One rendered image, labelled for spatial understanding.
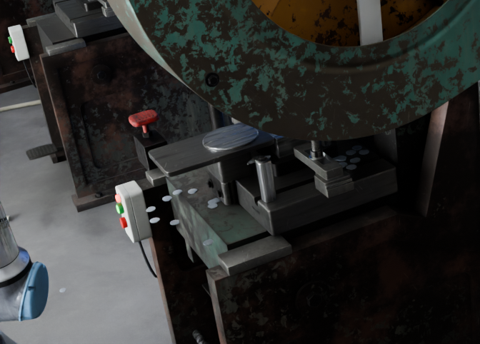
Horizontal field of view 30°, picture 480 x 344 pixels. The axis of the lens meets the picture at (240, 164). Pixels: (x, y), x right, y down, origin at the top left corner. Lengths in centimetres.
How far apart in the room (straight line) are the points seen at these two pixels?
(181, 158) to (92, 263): 133
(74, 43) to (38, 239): 74
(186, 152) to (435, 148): 53
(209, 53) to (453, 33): 44
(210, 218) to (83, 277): 124
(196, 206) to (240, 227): 16
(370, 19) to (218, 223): 62
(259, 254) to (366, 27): 53
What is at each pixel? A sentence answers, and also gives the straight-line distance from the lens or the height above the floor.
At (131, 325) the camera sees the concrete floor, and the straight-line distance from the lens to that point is 281.
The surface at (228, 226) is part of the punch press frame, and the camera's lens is 189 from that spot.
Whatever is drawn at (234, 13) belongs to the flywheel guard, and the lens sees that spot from 137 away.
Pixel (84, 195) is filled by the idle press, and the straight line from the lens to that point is 360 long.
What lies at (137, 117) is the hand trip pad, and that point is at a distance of 223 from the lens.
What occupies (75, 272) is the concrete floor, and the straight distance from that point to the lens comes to 316.
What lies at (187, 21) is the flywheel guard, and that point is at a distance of 134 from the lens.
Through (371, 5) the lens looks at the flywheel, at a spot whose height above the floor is 114.
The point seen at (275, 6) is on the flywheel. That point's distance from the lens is 147.
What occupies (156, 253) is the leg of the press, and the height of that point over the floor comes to 44.
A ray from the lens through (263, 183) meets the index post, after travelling 181.
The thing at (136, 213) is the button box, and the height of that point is 57.
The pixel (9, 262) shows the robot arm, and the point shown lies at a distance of 183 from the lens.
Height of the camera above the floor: 156
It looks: 25 degrees down
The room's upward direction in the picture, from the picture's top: 10 degrees counter-clockwise
